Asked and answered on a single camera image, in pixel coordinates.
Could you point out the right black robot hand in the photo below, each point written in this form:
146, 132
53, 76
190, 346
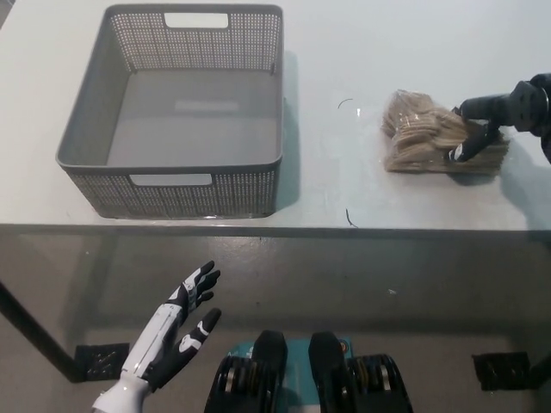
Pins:
525, 107

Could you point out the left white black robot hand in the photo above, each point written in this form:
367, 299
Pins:
168, 340

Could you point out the bag of wooden cutlery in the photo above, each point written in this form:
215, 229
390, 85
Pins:
413, 129

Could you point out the black table foot plate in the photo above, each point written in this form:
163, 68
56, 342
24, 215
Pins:
101, 361
501, 370

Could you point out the grey perforated plastic basket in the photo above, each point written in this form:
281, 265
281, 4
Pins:
185, 112

